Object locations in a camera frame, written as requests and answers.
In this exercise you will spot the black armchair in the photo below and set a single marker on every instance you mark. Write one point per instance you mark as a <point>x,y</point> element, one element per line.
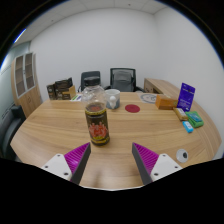
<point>10,130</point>

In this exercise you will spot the black mesh office chair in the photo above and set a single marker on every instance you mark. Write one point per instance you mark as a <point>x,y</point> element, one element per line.
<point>115,71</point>

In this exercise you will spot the flat round red coaster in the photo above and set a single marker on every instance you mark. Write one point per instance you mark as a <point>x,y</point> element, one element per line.
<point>132,108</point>

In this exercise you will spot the orange-brown wooden box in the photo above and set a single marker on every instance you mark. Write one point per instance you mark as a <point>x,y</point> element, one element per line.
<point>165,102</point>

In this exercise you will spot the purple standing card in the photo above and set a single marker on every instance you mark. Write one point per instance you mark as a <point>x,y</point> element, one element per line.
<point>186,96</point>

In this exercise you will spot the stack of dark cardboard boxes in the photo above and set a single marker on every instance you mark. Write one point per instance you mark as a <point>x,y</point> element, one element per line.
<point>60,88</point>

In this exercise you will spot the small tan box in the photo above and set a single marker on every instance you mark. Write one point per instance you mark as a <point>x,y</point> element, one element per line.
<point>180,114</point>

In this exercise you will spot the white round desk grommet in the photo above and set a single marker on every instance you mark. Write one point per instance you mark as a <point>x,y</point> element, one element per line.
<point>182,155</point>

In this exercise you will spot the clear bottle with dark label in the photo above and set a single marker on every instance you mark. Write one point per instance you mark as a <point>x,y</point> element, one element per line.
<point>97,126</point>

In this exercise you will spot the green flat packet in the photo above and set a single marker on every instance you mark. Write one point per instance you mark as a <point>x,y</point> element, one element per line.
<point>195,119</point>

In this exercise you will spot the grey backpack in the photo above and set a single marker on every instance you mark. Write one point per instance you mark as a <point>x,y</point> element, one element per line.
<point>122,83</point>

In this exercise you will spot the white mug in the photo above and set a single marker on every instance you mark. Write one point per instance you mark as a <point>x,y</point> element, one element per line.
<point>114,99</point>

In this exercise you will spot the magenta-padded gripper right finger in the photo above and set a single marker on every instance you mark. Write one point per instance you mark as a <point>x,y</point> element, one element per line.
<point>146,157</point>

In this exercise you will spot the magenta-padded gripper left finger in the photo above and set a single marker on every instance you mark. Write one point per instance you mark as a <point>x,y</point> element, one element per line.
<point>77,157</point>

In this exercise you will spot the white green purple leaflet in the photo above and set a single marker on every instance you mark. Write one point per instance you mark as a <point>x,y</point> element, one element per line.
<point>77,97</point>

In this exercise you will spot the wooden side desk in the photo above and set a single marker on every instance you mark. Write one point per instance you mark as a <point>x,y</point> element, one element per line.
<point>156,85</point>

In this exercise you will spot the wooden shelf cabinet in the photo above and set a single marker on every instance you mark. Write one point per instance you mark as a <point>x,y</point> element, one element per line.
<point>30,100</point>

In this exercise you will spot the sheet with grey circle print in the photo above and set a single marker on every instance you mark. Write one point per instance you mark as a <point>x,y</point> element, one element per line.
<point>148,98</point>

